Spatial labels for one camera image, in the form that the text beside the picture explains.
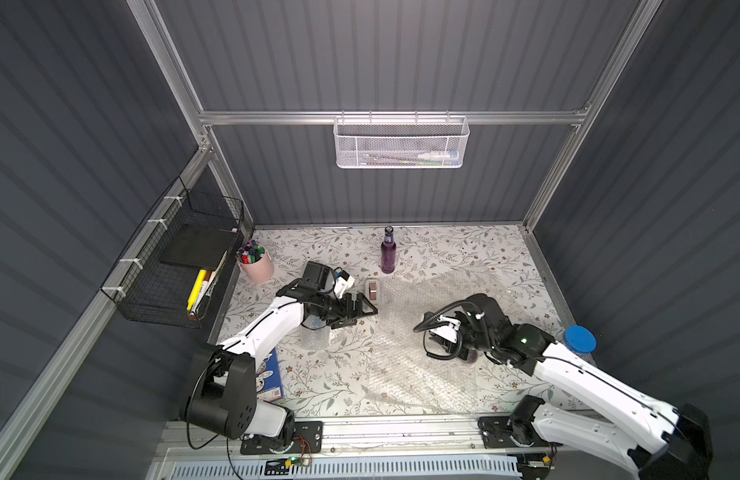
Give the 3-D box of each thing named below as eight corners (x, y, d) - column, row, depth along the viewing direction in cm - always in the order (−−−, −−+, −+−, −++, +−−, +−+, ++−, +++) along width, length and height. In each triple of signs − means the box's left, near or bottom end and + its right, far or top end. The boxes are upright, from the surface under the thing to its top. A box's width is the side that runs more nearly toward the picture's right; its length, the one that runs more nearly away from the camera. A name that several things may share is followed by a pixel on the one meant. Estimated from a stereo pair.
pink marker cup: (248, 283, 106) (233, 259, 95) (254, 264, 111) (241, 240, 101) (271, 283, 106) (259, 259, 95) (276, 264, 111) (265, 240, 101)
